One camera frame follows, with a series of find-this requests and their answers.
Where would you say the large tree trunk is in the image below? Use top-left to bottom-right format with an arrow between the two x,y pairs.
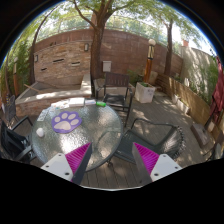
68,0 -> 116,80

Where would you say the green bottle lying down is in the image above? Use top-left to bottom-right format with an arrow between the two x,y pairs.
96,101 -> 106,107

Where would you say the black metal chair left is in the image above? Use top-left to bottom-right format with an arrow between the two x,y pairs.
0,95 -> 36,164

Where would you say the white box on table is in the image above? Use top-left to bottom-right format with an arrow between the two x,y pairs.
68,97 -> 85,107

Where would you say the white electrical box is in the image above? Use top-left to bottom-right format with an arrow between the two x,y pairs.
103,61 -> 112,72

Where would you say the red folded umbrella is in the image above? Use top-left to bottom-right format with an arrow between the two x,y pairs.
204,57 -> 224,129

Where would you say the purple paw print mousepad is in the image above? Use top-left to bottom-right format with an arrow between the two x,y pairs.
51,111 -> 82,134

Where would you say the white square planter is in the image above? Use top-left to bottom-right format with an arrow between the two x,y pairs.
135,82 -> 155,103

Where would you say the small white computer mouse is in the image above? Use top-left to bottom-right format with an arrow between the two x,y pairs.
36,128 -> 45,138

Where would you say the black metal chair far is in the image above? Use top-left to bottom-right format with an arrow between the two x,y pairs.
94,72 -> 133,126

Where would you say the black metal chair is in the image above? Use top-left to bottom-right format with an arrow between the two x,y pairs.
0,95 -> 36,164
114,118 -> 186,164
94,72 -> 133,126

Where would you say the white card on table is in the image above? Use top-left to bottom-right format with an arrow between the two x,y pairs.
85,99 -> 96,106

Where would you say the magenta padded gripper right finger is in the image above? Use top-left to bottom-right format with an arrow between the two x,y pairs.
132,143 -> 181,185

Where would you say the round glass patio table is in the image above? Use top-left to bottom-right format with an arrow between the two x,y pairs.
32,105 -> 123,171

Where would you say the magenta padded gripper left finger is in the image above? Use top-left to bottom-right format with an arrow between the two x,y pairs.
42,142 -> 92,185

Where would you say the black metal chair near right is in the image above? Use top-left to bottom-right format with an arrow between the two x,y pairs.
114,118 -> 186,164

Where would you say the concrete umbrella base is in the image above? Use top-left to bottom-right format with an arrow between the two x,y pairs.
191,123 -> 212,148

